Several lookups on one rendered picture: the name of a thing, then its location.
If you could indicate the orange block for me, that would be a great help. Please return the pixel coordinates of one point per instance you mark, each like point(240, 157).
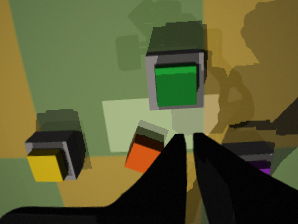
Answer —
point(143, 153)

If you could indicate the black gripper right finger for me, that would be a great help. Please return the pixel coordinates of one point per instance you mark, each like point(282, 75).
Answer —
point(235, 192)

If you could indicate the yellow button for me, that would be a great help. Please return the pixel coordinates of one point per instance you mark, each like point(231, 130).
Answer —
point(54, 156)

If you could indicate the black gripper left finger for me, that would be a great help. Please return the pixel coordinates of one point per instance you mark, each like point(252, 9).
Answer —
point(157, 197)

